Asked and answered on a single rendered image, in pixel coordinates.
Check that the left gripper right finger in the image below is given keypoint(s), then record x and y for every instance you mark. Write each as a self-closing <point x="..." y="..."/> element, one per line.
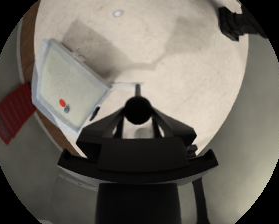
<point x="171" y="128"/>

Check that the small grey ball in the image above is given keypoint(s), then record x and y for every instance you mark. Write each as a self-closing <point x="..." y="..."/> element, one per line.
<point x="117" y="13"/>

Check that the grey mug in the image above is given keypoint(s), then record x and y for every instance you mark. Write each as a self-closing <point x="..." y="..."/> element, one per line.
<point x="143" y="133"/>

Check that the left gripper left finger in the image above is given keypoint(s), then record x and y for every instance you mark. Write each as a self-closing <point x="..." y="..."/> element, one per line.
<point x="105" y="126"/>

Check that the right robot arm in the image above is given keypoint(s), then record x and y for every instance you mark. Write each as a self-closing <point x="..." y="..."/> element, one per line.
<point x="236" y="24"/>

